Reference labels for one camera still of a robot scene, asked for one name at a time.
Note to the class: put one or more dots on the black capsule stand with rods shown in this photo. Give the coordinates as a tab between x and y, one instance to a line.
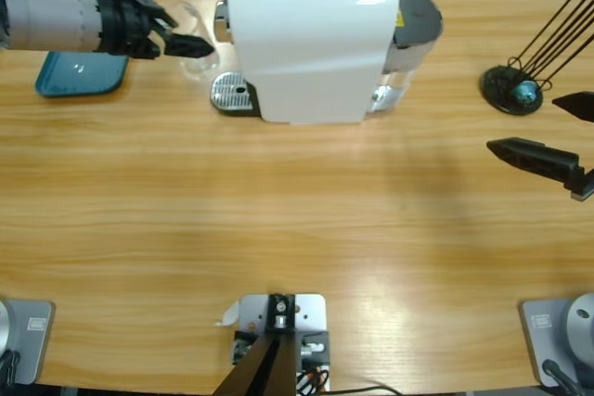
496	85

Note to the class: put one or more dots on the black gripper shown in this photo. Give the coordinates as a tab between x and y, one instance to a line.
587	185
120	27

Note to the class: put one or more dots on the clear drinking glass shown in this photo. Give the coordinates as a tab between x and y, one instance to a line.
204	67

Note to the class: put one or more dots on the metal drip tray grate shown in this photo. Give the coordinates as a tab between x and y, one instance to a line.
229	90

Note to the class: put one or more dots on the blue coffee capsule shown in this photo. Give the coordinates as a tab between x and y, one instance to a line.
527	92

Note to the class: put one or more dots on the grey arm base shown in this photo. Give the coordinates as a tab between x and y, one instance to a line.
32	345
538	345

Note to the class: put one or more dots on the white mount block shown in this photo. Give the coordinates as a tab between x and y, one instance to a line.
311	317

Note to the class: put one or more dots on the teal plastic tray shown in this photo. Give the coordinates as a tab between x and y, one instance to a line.
79	76

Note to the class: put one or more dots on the white paper tag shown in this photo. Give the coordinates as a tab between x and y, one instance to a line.
230	315

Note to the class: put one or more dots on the clear water tank dark lid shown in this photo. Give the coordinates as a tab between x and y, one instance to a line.
417	16

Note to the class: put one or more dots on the white capsule coffee machine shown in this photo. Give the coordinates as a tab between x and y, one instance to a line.
306	53

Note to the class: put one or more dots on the dark camera post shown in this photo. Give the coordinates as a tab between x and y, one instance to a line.
269	368

